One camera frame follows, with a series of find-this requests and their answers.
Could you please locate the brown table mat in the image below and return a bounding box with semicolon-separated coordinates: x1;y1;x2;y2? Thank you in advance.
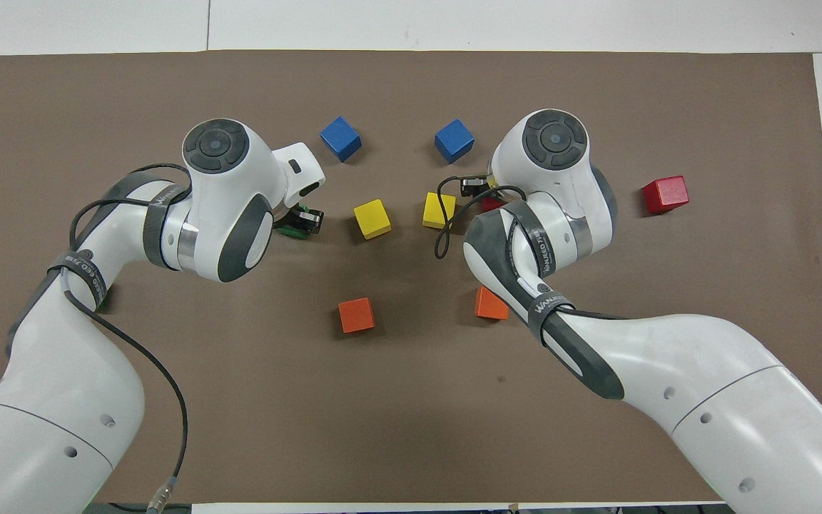
0;50;822;505

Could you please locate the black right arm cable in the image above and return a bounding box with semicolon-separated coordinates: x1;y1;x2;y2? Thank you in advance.
434;176;527;261

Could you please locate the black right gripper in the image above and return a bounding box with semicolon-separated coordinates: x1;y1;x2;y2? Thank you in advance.
459;174;502;201

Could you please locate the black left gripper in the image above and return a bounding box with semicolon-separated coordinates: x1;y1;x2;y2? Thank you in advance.
288;203;325;236

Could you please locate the orange wooden block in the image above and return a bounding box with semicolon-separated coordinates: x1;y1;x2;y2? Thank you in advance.
338;297;375;334
475;286;511;321

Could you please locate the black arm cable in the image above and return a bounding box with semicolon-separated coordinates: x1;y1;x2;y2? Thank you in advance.
434;176;527;261
47;163;191;514

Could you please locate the thin black cable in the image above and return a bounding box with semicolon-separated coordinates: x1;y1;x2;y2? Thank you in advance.
108;502;192;514

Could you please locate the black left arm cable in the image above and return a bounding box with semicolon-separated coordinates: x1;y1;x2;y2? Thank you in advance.
47;163;191;514

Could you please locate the yellow wooden block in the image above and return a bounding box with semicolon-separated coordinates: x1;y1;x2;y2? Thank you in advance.
352;198;392;240
422;192;457;231

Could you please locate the blue wooden block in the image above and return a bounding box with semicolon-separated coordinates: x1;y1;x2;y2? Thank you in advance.
434;119;476;165
320;116;363;163

